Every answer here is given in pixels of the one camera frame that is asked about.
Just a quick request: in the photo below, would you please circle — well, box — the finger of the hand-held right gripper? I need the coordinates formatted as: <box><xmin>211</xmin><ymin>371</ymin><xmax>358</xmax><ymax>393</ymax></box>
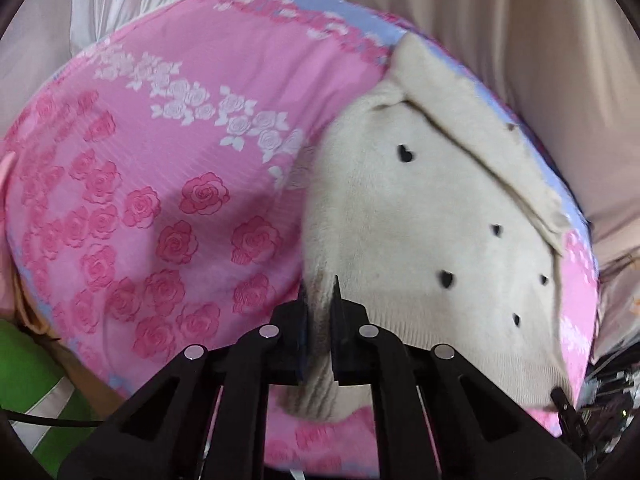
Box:
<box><xmin>549</xmin><ymin>386</ymin><xmax>591</xmax><ymax>448</ymax></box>

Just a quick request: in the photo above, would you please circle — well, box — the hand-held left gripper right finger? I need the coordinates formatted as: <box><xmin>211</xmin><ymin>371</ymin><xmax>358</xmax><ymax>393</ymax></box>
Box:
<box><xmin>330</xmin><ymin>276</ymin><xmax>586</xmax><ymax>480</ymax></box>

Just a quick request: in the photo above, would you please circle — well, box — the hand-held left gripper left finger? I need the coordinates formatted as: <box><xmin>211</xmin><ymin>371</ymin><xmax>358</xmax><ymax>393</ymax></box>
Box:
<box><xmin>57</xmin><ymin>282</ymin><xmax>312</xmax><ymax>480</ymax></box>

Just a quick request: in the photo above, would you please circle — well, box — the cream sweater with black hearts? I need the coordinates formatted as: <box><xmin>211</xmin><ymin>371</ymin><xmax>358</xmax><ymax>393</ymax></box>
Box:
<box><xmin>282</xmin><ymin>32</ymin><xmax>576</xmax><ymax>423</ymax></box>

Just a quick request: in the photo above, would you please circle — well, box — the pink rose printed bed sheet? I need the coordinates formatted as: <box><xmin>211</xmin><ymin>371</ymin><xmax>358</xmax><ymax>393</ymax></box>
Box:
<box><xmin>2</xmin><ymin>0</ymin><xmax>601</xmax><ymax>478</ymax></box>

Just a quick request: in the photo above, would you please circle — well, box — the green cloth with white stripe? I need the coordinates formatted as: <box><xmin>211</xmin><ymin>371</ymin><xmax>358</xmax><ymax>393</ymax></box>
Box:
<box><xmin>0</xmin><ymin>317</ymin><xmax>101</xmax><ymax>478</ymax></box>

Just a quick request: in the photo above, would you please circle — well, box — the beige curtain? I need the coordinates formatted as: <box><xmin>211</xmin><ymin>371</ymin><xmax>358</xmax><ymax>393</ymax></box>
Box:
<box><xmin>240</xmin><ymin>0</ymin><xmax>640</xmax><ymax>366</ymax></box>

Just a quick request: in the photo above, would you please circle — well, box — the white curtain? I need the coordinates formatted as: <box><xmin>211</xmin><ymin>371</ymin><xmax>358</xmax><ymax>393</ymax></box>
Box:
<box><xmin>67</xmin><ymin>0</ymin><xmax>251</xmax><ymax>53</ymax></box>

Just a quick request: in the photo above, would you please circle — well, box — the black cable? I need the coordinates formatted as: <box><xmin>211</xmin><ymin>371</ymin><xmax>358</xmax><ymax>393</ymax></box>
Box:
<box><xmin>0</xmin><ymin>409</ymin><xmax>108</xmax><ymax>429</ymax></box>

